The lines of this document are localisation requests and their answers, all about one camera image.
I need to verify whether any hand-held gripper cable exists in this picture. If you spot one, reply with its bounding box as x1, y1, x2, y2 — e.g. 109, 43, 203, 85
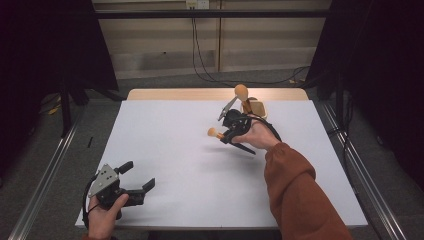
81, 173, 102, 232
244, 114, 283, 143

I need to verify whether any black metal stand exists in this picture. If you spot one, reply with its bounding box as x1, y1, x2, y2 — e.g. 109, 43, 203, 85
59, 75, 125, 138

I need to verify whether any beige square cup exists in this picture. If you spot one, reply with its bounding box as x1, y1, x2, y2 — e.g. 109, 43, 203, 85
240, 99, 269, 122

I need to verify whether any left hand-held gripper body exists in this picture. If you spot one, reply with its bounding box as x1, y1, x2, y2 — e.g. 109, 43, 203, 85
87, 163, 147, 221

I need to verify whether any black horizontal bar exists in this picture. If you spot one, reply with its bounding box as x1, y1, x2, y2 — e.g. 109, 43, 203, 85
94, 9, 331, 20

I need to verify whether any person's left hand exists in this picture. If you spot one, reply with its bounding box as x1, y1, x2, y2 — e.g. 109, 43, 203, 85
87, 193, 130, 240

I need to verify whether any white table mat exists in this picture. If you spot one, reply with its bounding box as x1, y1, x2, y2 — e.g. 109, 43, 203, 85
75, 99, 369, 230

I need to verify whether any right hand-held gripper cable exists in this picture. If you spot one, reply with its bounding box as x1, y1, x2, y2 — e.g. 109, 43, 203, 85
244, 114, 283, 143

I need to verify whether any black curtain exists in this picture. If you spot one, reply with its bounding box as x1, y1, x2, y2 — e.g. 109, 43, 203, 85
0, 0, 120, 179
304, 0, 424, 192

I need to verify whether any white wall socket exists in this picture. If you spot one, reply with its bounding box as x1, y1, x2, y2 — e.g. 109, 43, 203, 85
185, 0, 210, 10

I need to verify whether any black wall cable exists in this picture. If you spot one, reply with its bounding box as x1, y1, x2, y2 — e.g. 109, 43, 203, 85
190, 6, 312, 88

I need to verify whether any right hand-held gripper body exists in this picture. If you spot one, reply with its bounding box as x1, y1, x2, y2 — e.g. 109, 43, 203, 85
217, 95, 253, 139

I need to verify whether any left hand-held gripper cable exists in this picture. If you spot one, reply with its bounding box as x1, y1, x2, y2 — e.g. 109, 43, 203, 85
81, 173, 102, 232

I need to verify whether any large makeup brush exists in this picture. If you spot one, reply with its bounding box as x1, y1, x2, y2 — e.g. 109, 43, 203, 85
234, 83, 254, 115

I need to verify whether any aluminium floor rail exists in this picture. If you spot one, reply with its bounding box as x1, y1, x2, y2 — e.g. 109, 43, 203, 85
8, 113, 86, 240
321, 101, 408, 240

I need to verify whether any small makeup brush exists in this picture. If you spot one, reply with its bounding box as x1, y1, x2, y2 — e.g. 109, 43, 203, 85
207, 127, 257, 156

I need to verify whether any person's right hand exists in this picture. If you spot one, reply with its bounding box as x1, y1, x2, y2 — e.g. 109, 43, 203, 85
231, 119, 282, 151

